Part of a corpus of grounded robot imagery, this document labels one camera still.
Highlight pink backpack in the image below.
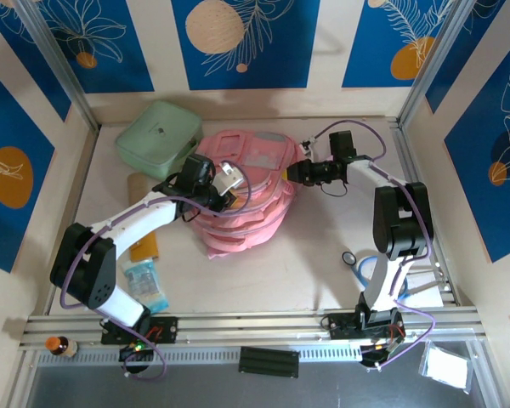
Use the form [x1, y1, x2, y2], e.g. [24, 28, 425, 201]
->
[188, 129, 303, 260]

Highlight mint green zip case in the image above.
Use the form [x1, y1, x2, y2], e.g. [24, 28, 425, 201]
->
[114, 99, 205, 180]

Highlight blue stethoscope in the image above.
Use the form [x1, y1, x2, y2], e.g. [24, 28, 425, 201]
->
[341, 250, 409, 298]

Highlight orange envelope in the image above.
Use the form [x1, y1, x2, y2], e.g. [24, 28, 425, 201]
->
[129, 231, 160, 263]

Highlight blue plastic wipes packet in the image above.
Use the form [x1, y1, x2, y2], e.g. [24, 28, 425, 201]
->
[122, 259, 170, 316]

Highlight perforated metal strip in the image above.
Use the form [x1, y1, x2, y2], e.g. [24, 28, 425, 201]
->
[36, 346, 362, 367]

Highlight black slotted block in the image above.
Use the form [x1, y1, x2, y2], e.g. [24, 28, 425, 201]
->
[239, 346, 300, 378]

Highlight small black controller board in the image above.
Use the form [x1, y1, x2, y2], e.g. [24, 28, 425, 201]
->
[360, 339, 405, 367]
[118, 343, 155, 363]

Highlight brown bottle orange cap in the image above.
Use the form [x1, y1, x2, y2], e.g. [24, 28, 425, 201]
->
[45, 335, 78, 358]

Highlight clear bag white contents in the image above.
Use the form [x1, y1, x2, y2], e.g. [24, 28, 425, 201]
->
[419, 342, 472, 391]

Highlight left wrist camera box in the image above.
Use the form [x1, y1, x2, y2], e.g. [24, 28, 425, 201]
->
[213, 160, 245, 193]

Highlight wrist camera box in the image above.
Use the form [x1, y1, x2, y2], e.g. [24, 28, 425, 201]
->
[213, 160, 245, 193]
[300, 134, 320, 155]

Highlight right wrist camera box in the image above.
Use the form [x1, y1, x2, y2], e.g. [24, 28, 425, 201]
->
[300, 134, 320, 155]

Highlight aluminium side rail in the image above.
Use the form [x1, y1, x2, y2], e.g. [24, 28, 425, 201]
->
[388, 117, 459, 308]

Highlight aluminium front rail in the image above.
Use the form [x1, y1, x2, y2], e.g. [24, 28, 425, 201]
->
[19, 312, 488, 354]

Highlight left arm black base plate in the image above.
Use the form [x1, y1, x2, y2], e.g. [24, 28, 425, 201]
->
[100, 316, 179, 345]

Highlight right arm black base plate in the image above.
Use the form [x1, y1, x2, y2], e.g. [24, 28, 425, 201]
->
[322, 312, 407, 341]

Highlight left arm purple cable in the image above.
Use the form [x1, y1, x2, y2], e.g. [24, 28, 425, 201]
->
[59, 167, 252, 381]

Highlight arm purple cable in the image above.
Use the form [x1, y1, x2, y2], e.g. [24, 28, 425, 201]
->
[59, 167, 252, 381]
[316, 120, 437, 371]

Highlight aluminium corner post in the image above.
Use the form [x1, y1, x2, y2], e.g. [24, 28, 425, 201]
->
[14, 0, 101, 131]
[397, 0, 482, 127]

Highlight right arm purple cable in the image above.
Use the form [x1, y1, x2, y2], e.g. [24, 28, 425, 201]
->
[316, 120, 437, 371]

